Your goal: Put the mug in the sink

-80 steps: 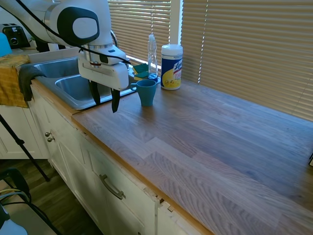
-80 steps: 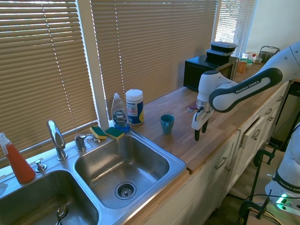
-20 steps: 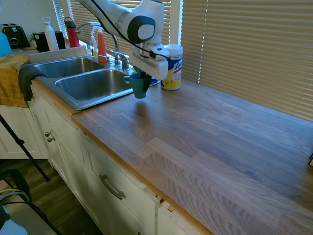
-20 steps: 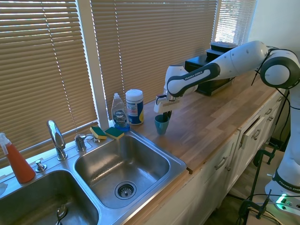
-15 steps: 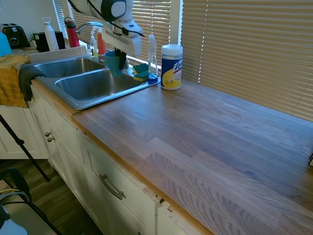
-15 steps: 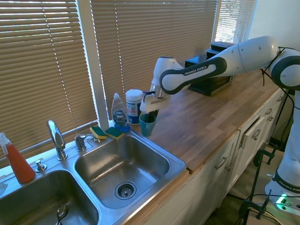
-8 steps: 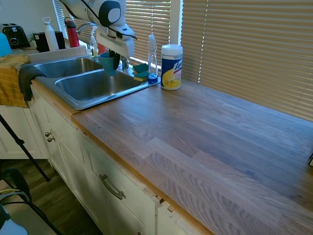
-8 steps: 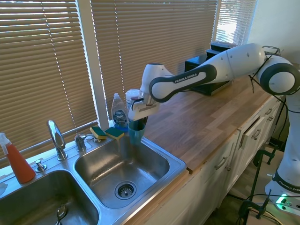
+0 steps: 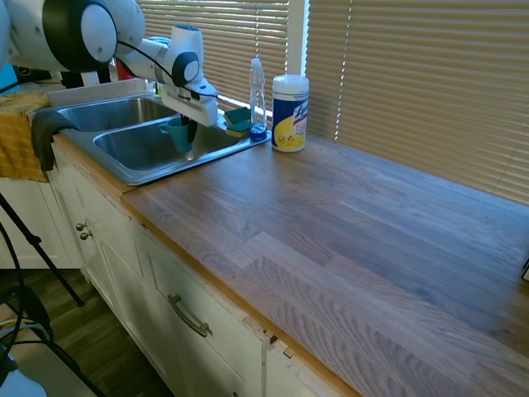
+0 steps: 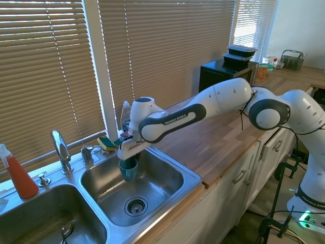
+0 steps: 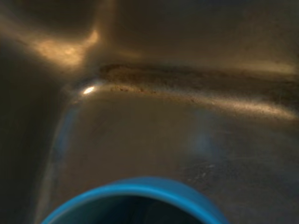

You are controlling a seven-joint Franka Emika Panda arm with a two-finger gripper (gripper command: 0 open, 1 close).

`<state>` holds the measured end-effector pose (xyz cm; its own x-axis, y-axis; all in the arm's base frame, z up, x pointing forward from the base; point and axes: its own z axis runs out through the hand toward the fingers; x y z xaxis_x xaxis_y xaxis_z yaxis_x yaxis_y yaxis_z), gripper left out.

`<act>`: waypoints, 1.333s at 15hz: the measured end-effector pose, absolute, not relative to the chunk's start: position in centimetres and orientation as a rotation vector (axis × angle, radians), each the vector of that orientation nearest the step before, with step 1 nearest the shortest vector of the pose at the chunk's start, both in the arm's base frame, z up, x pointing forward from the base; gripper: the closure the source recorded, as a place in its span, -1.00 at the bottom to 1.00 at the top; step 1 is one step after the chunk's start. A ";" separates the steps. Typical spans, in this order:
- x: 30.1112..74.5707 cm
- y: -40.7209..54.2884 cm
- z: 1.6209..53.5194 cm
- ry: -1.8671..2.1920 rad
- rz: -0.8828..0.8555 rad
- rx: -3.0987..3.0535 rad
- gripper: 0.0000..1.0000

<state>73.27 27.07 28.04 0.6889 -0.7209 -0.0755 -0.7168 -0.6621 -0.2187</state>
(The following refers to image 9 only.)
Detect black camera tripod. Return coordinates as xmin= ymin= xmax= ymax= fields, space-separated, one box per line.
xmin=0 ymin=191 xmax=87 ymax=308

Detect stainless steel double sink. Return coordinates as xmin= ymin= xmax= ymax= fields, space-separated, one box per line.
xmin=52 ymin=93 xmax=273 ymax=187

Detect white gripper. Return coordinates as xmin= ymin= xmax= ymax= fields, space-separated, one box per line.
xmin=159 ymin=84 xmax=219 ymax=143

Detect wide tan window blind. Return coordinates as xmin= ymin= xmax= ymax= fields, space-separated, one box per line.
xmin=307 ymin=0 xmax=529 ymax=206

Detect disinfecting wipes canister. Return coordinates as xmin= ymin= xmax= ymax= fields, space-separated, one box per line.
xmin=270 ymin=74 xmax=311 ymax=153

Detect yellow green sponge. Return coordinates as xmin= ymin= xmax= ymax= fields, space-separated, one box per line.
xmin=223 ymin=107 xmax=252 ymax=126
xmin=225 ymin=122 xmax=252 ymax=140

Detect metal cabinet bar handle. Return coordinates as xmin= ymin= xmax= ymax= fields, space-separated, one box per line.
xmin=166 ymin=294 xmax=213 ymax=339

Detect clear dish soap bottle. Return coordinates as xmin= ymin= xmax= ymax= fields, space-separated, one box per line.
xmin=248 ymin=57 xmax=268 ymax=143

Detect yellow kitchen towel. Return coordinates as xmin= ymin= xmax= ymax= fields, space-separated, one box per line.
xmin=0 ymin=92 xmax=54 ymax=184

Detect white kitchen cabinets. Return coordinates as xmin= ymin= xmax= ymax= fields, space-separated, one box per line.
xmin=45 ymin=138 xmax=363 ymax=397

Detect teal ceramic mug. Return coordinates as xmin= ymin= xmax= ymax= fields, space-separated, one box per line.
xmin=159 ymin=117 xmax=200 ymax=154

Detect white window frame post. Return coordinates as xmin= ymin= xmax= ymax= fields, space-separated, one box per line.
xmin=286 ymin=0 xmax=312 ymax=80

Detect grey dish cloth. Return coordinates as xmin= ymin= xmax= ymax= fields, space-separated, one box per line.
xmin=31 ymin=108 xmax=80 ymax=173

